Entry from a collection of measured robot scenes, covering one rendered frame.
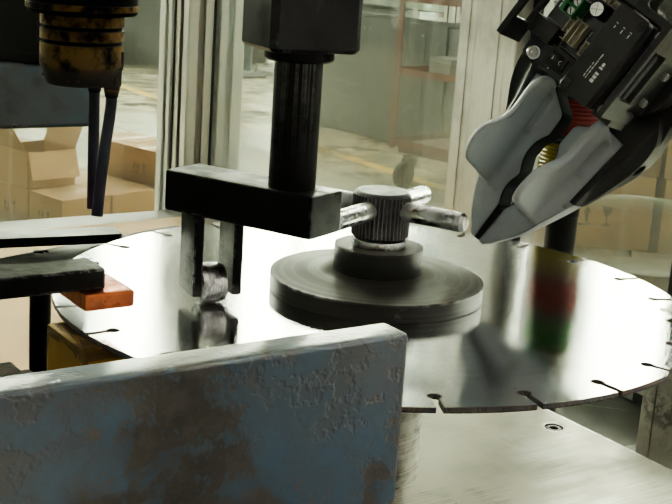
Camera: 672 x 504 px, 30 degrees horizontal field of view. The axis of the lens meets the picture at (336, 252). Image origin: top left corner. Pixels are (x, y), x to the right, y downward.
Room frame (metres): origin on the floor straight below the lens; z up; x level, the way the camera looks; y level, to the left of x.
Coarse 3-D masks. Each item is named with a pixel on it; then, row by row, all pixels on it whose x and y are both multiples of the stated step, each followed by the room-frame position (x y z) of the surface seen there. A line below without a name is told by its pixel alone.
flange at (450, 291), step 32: (288, 256) 0.65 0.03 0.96; (320, 256) 0.65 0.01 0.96; (352, 256) 0.61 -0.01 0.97; (384, 256) 0.61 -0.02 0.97; (416, 256) 0.62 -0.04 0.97; (288, 288) 0.60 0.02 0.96; (320, 288) 0.59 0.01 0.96; (352, 288) 0.59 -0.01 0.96; (384, 288) 0.60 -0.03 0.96; (416, 288) 0.60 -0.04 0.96; (448, 288) 0.61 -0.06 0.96; (480, 288) 0.62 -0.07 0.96; (384, 320) 0.58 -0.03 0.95; (416, 320) 0.58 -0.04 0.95
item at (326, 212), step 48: (288, 96) 0.56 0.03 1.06; (288, 144) 0.56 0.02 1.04; (192, 192) 0.58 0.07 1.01; (240, 192) 0.57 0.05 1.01; (288, 192) 0.55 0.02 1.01; (336, 192) 0.56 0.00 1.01; (192, 240) 0.58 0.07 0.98; (240, 240) 0.59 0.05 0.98; (192, 288) 0.58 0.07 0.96; (240, 288) 0.59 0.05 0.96
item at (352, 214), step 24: (360, 192) 0.62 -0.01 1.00; (384, 192) 0.62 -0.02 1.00; (408, 192) 0.63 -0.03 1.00; (360, 216) 0.60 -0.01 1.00; (384, 216) 0.62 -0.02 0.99; (408, 216) 0.62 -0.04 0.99; (432, 216) 0.61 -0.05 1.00; (456, 216) 0.60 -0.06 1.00; (360, 240) 0.62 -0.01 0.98; (384, 240) 0.62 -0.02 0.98
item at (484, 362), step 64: (128, 256) 0.67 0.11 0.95; (256, 256) 0.69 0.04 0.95; (448, 256) 0.72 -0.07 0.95; (512, 256) 0.73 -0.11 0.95; (576, 256) 0.74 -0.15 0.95; (64, 320) 0.55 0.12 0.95; (128, 320) 0.55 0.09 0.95; (192, 320) 0.56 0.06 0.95; (256, 320) 0.57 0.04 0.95; (320, 320) 0.57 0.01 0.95; (448, 320) 0.59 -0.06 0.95; (512, 320) 0.59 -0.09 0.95; (576, 320) 0.60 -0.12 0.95; (640, 320) 0.61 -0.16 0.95; (448, 384) 0.49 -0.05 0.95; (512, 384) 0.50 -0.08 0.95; (576, 384) 0.51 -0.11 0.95; (640, 384) 0.51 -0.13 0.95
